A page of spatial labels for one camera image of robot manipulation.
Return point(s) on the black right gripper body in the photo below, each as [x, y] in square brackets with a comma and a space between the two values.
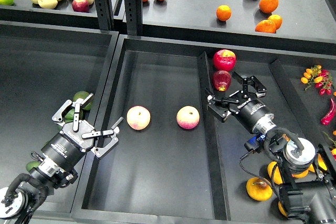
[254, 115]

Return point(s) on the yellow pear right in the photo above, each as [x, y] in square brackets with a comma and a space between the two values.
[321, 164]

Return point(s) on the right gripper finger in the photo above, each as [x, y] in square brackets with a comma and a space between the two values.
[220, 108]
[250, 81]

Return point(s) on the bright red apple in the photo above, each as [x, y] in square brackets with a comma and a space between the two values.
[224, 59]

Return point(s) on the yellow pear hidden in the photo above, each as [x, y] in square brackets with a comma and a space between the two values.
[301, 175]

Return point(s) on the green avocado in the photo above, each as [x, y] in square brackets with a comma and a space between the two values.
[70, 114]
[32, 164]
[83, 95]

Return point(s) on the pink apple left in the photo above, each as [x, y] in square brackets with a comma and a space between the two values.
[138, 117]

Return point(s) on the dark red shelf apple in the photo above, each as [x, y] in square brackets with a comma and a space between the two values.
[80, 6]

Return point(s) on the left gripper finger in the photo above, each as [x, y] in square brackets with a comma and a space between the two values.
[90, 138]
[78, 106]

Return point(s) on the green avocado top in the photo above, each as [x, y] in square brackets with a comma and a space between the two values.
[83, 95]

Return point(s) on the yellow pear bottom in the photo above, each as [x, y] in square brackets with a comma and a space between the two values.
[274, 173]

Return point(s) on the red chili pepper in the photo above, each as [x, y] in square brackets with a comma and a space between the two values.
[330, 114]

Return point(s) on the yellow pear lower middle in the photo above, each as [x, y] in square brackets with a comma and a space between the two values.
[258, 189]

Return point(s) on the large orange on shelf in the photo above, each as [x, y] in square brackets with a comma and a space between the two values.
[268, 6]

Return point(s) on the small orange right shelf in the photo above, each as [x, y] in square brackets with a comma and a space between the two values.
[277, 19]

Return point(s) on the black shelf post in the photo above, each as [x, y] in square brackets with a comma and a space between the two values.
[133, 15]

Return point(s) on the black middle tray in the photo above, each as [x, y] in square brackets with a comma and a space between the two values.
[164, 173]

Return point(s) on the pink apple right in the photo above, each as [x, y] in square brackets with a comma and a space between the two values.
[188, 117]

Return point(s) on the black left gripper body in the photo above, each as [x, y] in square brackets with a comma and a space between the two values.
[68, 147]

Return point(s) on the orange front right shelf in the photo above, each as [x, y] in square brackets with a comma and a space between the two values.
[266, 26]

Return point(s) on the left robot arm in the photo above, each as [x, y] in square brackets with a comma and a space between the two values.
[56, 165]

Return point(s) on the pink apple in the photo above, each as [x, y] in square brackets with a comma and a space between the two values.
[138, 117]
[188, 117]

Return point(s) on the orange on shelf middle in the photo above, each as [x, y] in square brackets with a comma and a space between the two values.
[223, 13]

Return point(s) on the cherry tomato bunch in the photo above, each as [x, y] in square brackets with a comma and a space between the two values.
[319, 78]

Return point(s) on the orange yellow pear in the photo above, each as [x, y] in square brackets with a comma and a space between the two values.
[281, 209]

